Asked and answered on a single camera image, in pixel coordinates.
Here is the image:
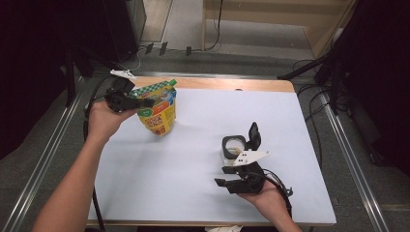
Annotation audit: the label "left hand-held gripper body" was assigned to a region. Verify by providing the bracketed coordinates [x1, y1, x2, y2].
[104, 69, 138, 114]

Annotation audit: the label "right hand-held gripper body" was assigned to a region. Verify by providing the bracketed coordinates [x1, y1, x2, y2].
[227, 149, 271, 195]

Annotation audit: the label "yellow spouted refill pouch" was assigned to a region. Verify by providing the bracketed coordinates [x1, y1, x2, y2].
[129, 78, 178, 137]

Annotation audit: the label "person's right hand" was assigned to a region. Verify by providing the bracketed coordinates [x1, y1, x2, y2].
[238, 181, 291, 223]

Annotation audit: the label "person's left hand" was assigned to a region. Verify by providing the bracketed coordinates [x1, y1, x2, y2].
[87, 100, 138, 143]

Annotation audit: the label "white paper sheet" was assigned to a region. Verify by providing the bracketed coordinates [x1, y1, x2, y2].
[87, 87, 337, 225]

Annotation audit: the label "black metal stand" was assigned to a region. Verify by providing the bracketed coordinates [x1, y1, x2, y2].
[64, 44, 130, 108]

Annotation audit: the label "black cabinet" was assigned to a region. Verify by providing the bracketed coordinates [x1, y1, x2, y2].
[102, 0, 148, 64]

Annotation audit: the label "wooden table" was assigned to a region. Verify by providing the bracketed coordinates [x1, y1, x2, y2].
[86, 75, 337, 227]

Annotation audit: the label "dark curtain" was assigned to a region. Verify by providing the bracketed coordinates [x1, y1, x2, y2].
[328, 0, 410, 178]
[0, 0, 109, 160]

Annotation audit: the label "black stand leg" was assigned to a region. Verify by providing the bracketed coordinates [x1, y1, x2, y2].
[278, 56, 327, 81]

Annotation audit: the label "light wooden shelf unit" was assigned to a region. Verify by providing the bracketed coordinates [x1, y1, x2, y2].
[201, 0, 359, 60]

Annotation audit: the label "right hand-held gripper cable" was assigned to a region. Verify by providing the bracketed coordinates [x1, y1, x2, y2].
[262, 168, 294, 220]

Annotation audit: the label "white floor cable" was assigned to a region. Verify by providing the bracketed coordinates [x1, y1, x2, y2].
[117, 46, 145, 73]

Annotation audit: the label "metal floor rail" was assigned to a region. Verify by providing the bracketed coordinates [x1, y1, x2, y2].
[0, 93, 83, 232]
[320, 91, 391, 232]
[93, 71, 281, 80]

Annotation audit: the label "black floor cable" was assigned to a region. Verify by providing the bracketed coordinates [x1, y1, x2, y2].
[291, 59, 339, 170]

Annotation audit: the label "black hanging cable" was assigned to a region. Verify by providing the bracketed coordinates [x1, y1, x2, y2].
[192, 0, 225, 53]

